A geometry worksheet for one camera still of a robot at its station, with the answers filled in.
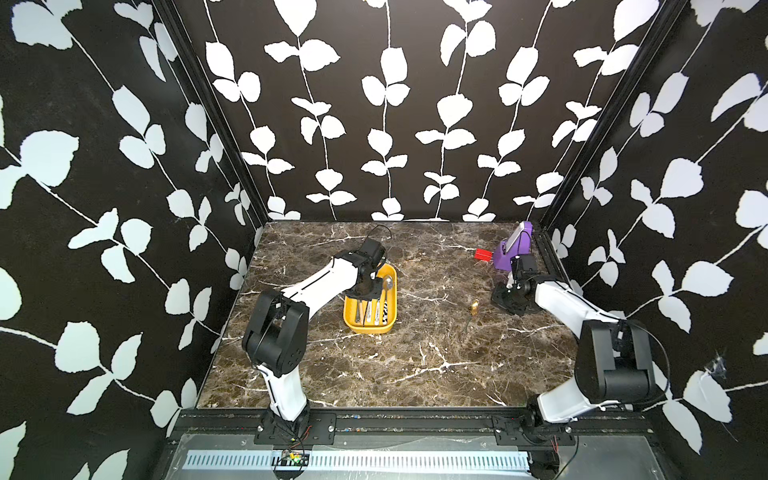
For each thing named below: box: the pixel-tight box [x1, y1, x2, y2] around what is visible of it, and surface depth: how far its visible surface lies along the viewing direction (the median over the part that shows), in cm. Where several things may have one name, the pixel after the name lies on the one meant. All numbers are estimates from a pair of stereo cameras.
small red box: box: [474, 248, 493, 262], surface depth 113 cm
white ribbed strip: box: [185, 451, 532, 473], surface depth 71 cm
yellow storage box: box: [343, 263, 398, 335], surface depth 95 cm
